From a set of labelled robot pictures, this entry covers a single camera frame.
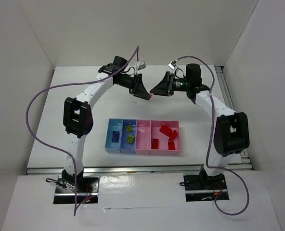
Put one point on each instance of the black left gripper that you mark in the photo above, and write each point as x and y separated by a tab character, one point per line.
136	84

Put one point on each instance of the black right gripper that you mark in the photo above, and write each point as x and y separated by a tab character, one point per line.
169	83

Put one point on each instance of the green square lego brick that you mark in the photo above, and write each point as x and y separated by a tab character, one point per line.
129	128

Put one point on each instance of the red rounded lego brick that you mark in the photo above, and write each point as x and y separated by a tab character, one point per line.
164	129

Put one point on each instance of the red arched lego cap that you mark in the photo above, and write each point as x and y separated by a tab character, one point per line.
173	135

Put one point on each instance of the lime green lego brick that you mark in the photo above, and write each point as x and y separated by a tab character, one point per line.
130	139

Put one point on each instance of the red rectangular lego brick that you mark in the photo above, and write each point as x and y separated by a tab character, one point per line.
155	144

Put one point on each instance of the purple lego brick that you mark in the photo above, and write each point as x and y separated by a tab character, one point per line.
115	136

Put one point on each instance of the red curved lego brick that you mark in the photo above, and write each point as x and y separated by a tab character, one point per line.
171	145

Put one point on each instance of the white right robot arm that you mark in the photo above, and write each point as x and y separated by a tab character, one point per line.
229	129

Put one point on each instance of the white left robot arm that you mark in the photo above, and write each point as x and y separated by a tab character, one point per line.
78	120

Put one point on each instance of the light blue container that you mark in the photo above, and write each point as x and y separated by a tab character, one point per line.
113	124

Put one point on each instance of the narrow pink container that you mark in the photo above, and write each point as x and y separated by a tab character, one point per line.
143	137

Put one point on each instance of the dark blue container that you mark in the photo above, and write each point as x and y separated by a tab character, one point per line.
126	148

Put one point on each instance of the wide pink container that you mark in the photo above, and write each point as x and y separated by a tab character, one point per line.
163	140

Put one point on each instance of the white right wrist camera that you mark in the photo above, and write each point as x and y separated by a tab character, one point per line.
174	68

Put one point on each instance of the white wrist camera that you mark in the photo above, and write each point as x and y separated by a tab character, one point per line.
139	66
174	68

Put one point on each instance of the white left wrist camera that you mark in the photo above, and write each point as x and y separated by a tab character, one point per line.
139	66

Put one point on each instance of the aluminium right rail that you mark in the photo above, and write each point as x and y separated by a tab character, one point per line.
225	93

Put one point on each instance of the aluminium rail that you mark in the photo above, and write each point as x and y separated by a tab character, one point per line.
118	170
225	93

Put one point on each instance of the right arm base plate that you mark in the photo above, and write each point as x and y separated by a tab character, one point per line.
197	190

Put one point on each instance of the aluminium front rail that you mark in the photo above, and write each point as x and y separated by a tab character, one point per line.
118	170

